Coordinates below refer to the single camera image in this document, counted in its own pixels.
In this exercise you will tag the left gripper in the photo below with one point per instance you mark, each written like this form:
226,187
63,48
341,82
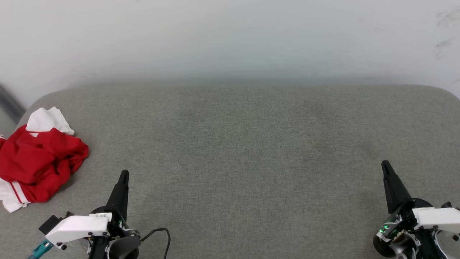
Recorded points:
99,248

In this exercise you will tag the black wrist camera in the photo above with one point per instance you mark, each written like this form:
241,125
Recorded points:
447,205
50,223

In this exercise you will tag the red and white jersey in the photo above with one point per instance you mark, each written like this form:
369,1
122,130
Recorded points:
39,158

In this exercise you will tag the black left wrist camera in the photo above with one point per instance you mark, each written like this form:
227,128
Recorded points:
50,223

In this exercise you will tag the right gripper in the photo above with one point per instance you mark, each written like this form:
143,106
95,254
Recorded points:
426,242

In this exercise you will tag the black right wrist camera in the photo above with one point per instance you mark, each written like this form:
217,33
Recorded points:
447,205

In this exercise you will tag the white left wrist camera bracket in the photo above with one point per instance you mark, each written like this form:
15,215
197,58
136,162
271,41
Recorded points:
77,226

